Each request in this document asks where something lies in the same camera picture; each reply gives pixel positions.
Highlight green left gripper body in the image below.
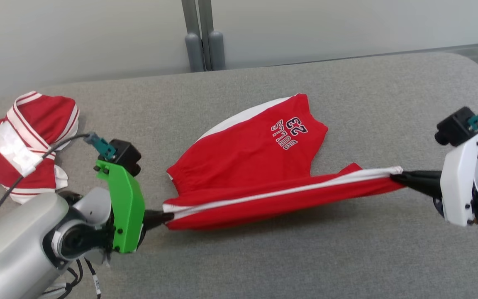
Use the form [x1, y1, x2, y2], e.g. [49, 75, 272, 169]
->
[94, 159, 146, 255]

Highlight red white-striped basketball shorts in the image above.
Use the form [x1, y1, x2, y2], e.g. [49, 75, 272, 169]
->
[162, 93, 404, 231]

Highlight teal left camera connector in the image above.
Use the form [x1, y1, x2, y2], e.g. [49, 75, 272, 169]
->
[83, 132, 117, 162]

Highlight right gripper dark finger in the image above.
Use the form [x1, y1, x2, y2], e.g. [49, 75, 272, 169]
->
[390, 169, 444, 199]

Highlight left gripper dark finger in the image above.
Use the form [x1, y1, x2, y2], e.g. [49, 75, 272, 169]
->
[143, 209, 176, 230]

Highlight red white-trimmed basketball jersey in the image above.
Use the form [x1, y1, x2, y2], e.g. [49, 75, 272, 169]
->
[0, 91, 80, 205]

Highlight grey wall base rail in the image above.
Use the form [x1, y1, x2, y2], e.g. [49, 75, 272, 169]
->
[430, 42, 478, 53]

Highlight black left camera cable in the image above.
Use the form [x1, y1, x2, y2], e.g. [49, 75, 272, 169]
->
[0, 133, 92, 235]

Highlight grey fabric sofa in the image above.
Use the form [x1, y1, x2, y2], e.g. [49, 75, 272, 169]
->
[0, 52, 478, 299]

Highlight grey partition post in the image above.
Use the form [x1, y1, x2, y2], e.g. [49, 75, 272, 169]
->
[181, 0, 205, 72]
[198, 0, 226, 71]

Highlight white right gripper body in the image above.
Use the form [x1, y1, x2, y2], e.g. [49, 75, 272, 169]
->
[433, 128, 478, 228]

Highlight black white-banded cable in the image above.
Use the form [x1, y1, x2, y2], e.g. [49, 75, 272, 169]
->
[82, 257, 102, 299]

